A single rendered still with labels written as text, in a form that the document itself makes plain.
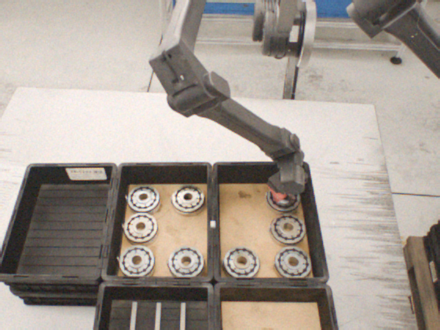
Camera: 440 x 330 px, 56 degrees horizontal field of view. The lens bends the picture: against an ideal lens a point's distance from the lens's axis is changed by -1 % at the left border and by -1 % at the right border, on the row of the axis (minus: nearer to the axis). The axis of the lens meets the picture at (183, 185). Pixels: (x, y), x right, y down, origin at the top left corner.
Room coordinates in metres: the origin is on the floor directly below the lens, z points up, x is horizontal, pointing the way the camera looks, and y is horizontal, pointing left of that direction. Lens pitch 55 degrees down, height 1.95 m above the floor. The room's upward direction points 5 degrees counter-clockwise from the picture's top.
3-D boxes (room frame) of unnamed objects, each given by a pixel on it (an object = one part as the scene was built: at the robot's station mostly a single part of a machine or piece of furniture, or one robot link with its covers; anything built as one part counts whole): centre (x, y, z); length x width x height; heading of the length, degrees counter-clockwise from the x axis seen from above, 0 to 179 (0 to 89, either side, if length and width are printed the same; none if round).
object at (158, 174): (0.62, 0.07, 0.87); 0.40 x 0.30 x 0.11; 174
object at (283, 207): (0.69, -0.31, 0.86); 0.10 x 0.10 x 0.01
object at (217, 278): (0.59, -0.23, 0.92); 0.40 x 0.30 x 0.02; 174
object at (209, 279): (0.62, 0.07, 0.92); 0.40 x 0.30 x 0.02; 174
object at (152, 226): (0.63, 0.14, 0.86); 0.10 x 0.10 x 0.01
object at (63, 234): (0.65, 0.37, 0.87); 0.40 x 0.30 x 0.11; 174
